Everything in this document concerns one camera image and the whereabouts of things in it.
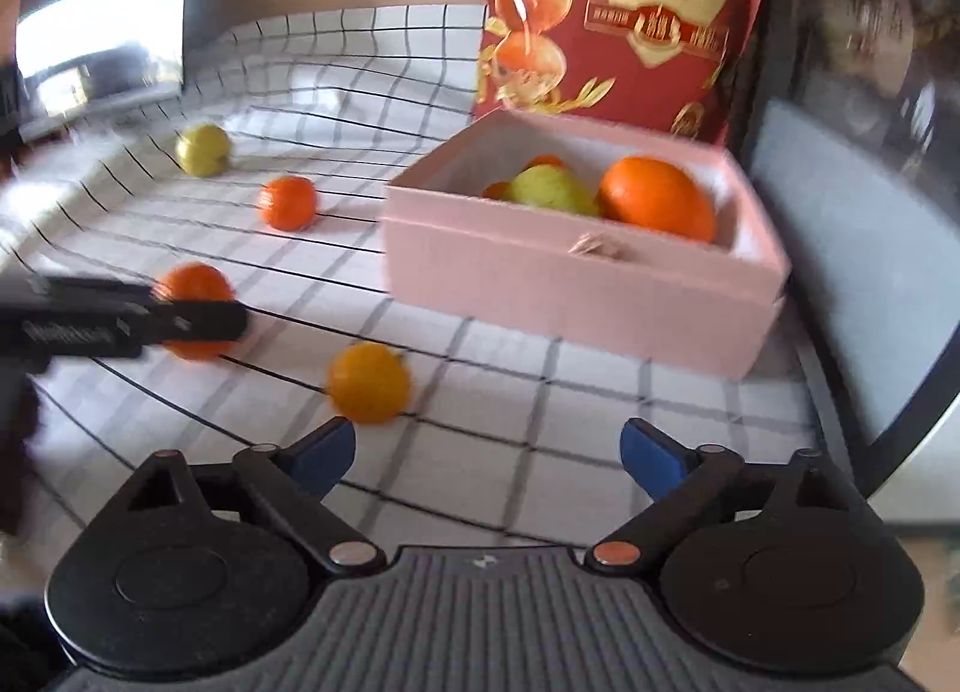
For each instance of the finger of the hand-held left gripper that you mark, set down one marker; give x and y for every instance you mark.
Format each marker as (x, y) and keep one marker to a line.
(187, 323)

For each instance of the red printed gift bag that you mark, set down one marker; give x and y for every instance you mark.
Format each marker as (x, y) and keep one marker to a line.
(622, 2)

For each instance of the white checked tablecloth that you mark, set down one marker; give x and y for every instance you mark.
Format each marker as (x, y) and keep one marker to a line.
(487, 392)

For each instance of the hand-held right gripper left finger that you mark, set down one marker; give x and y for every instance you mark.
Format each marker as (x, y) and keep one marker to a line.
(322, 456)

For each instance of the black television screen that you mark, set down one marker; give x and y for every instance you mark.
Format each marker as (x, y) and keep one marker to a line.
(105, 9)

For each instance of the pink cardboard box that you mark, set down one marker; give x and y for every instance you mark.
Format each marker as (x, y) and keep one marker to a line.
(570, 294)

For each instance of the yellow-green citrus on cloth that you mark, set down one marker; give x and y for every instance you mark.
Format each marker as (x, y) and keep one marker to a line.
(202, 150)

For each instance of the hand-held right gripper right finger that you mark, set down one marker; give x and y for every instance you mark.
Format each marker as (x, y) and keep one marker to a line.
(656, 459)

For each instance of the small tangerine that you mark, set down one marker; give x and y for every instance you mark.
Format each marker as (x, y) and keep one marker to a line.
(191, 283)
(495, 191)
(369, 383)
(288, 203)

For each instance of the medium orange with stem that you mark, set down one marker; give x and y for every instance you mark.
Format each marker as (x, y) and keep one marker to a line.
(544, 161)

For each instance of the large orange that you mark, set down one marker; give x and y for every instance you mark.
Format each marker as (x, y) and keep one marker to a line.
(656, 200)

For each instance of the yellow-green pear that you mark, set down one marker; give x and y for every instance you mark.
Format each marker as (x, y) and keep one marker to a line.
(551, 191)

